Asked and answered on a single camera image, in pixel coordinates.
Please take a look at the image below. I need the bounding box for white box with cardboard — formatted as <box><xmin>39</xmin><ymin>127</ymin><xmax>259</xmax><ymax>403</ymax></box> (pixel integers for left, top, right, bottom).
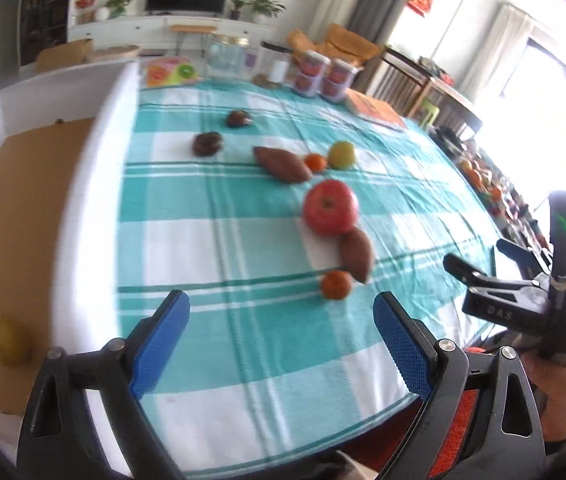
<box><xmin>0</xmin><ymin>61</ymin><xmax>140</xmax><ymax>466</ymax></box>

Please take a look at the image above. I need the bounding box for right hand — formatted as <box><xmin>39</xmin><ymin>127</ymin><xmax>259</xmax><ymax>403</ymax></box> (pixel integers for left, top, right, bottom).
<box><xmin>521</xmin><ymin>351</ymin><xmax>566</xmax><ymax>444</ymax></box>

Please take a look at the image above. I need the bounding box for red apple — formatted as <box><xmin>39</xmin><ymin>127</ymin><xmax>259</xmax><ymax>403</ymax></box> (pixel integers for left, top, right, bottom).
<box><xmin>303</xmin><ymin>179</ymin><xmax>359</xmax><ymax>236</ymax></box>

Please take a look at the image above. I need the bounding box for dark dried fruit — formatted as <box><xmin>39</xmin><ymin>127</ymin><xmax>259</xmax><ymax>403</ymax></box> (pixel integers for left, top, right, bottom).
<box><xmin>225</xmin><ymin>110</ymin><xmax>253</xmax><ymax>128</ymax></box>
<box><xmin>192</xmin><ymin>131</ymin><xmax>223</xmax><ymax>157</ymax></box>

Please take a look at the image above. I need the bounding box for red white can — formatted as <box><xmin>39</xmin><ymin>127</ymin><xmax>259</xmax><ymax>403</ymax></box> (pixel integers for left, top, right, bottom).
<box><xmin>293</xmin><ymin>50</ymin><xmax>330</xmax><ymax>98</ymax></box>
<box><xmin>319</xmin><ymin>58</ymin><xmax>359</xmax><ymax>103</ymax></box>

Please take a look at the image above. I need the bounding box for yellow fruit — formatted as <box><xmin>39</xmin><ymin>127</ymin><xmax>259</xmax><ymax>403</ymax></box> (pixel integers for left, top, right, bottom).
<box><xmin>0</xmin><ymin>316</ymin><xmax>32</xmax><ymax>368</ymax></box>

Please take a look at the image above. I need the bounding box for wooden chair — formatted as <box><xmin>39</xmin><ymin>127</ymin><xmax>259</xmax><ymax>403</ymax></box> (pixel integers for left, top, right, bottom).
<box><xmin>367</xmin><ymin>47</ymin><xmax>483</xmax><ymax>136</ymax></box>

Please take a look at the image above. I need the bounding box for clear glass jar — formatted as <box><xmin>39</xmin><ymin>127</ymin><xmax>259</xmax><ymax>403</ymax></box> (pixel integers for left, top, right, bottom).
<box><xmin>205</xmin><ymin>32</ymin><xmax>249</xmax><ymax>79</ymax></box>

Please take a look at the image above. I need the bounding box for potted green plant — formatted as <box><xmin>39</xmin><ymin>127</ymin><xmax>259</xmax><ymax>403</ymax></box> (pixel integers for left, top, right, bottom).
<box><xmin>247</xmin><ymin>0</ymin><xmax>286</xmax><ymax>25</ymax></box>

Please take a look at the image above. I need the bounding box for small orange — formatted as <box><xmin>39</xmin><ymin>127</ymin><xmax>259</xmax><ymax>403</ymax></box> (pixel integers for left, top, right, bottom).
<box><xmin>320</xmin><ymin>270</ymin><xmax>353</xmax><ymax>300</ymax></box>
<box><xmin>304</xmin><ymin>153</ymin><xmax>327</xmax><ymax>174</ymax></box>

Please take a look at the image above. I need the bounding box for long sweet potato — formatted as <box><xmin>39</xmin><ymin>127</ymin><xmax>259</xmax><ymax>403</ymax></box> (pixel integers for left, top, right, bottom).
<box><xmin>253</xmin><ymin>146</ymin><xmax>312</xmax><ymax>183</ymax></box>

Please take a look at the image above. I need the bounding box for clear container black lid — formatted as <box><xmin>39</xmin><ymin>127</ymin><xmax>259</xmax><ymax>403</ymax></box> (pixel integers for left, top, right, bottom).
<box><xmin>257</xmin><ymin>41</ymin><xmax>293</xmax><ymax>84</ymax></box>

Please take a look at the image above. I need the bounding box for dark bookshelf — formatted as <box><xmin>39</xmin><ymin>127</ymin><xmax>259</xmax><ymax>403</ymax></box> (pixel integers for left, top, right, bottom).
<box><xmin>17</xmin><ymin>0</ymin><xmax>70</xmax><ymax>66</ymax></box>

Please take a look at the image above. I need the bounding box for red white can left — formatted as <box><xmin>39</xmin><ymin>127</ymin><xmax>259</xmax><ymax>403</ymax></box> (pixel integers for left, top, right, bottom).
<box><xmin>293</xmin><ymin>50</ymin><xmax>330</xmax><ymax>98</ymax></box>

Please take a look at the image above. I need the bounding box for red flower plant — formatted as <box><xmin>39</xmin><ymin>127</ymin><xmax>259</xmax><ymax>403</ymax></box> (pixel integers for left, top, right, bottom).
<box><xmin>74</xmin><ymin>0</ymin><xmax>96</xmax><ymax>25</ymax></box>

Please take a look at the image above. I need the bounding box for dark dried fruit front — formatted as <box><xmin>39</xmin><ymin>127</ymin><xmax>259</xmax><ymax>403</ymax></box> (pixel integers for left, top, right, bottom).
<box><xmin>192</xmin><ymin>131</ymin><xmax>223</xmax><ymax>157</ymax></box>

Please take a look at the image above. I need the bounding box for short sweet potato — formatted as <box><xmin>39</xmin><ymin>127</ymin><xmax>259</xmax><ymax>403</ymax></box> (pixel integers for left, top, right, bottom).
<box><xmin>338</xmin><ymin>228</ymin><xmax>374</xmax><ymax>284</ymax></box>

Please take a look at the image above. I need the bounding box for orange cushion chair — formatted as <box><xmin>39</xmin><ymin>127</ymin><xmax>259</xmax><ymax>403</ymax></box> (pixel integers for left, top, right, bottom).
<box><xmin>286</xmin><ymin>24</ymin><xmax>381</xmax><ymax>68</ymax></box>

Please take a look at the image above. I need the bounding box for red white can right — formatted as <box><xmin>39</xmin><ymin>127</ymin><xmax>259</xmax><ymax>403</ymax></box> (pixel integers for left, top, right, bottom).
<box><xmin>319</xmin><ymin>58</ymin><xmax>359</xmax><ymax>103</ymax></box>

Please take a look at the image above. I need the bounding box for white tv cabinet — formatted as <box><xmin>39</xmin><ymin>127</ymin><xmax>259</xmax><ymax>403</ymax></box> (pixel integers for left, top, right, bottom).
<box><xmin>67</xmin><ymin>15</ymin><xmax>274</xmax><ymax>50</ymax></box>

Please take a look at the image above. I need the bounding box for fruit print tissue pack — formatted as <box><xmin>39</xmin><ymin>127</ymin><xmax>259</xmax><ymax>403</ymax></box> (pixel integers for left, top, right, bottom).
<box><xmin>144</xmin><ymin>56</ymin><xmax>201</xmax><ymax>88</ymax></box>

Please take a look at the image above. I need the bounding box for orange book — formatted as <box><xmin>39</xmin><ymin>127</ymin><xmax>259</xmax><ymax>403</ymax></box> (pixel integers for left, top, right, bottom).
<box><xmin>345</xmin><ymin>89</ymin><xmax>405</xmax><ymax>130</ymax></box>

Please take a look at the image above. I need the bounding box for dark dried fruit back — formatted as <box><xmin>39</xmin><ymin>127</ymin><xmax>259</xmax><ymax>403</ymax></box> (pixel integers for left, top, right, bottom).
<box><xmin>225</xmin><ymin>110</ymin><xmax>253</xmax><ymax>128</ymax></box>

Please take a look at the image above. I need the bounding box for fruit pile on side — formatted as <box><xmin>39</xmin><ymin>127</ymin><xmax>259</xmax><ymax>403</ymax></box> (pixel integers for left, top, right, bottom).
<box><xmin>456</xmin><ymin>155</ymin><xmax>533</xmax><ymax>229</ymax></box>

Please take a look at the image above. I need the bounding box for yellow green pear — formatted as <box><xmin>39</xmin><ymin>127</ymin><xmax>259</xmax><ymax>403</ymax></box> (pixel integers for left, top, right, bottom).
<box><xmin>327</xmin><ymin>141</ymin><xmax>357</xmax><ymax>170</ymax></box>

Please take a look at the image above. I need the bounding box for teal checked tablecloth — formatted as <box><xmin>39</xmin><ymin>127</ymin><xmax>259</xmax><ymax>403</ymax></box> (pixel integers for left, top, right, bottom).
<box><xmin>117</xmin><ymin>81</ymin><xmax>498</xmax><ymax>479</ymax></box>

